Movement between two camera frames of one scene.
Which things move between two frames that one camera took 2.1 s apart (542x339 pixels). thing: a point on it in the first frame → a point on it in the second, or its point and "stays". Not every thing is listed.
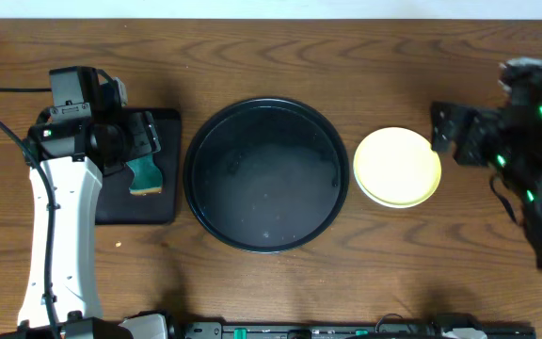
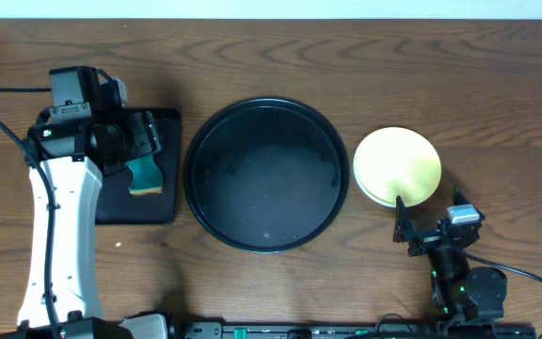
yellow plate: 397,168 stays
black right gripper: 473,127 → 405,233
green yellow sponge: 148,179 stays
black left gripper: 144,137 stays
